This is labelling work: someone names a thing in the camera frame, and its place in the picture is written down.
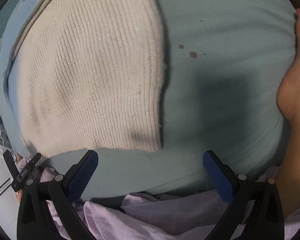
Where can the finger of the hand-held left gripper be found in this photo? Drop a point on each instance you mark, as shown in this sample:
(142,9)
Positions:
(31,163)
(10,163)

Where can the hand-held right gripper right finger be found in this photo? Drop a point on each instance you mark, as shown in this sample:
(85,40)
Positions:
(217,177)

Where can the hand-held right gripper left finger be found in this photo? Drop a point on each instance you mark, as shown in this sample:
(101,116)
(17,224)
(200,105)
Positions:
(83,177)

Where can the cream knitted sweater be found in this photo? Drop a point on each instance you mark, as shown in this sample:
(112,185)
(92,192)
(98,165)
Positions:
(90,67)

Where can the white bedside cabinet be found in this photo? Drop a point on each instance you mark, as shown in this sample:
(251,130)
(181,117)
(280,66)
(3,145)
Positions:
(0,180)

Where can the grey crumpled cloth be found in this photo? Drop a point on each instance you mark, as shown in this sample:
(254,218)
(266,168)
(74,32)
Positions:
(0,130)

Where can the pink checked pyjama pants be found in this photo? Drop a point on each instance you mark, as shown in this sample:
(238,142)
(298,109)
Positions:
(165,217)

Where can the bed with blue sheet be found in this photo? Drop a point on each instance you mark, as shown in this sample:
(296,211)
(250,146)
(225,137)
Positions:
(215,92)

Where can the person's right foot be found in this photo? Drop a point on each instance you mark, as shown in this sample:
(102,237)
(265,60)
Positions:
(297,67)

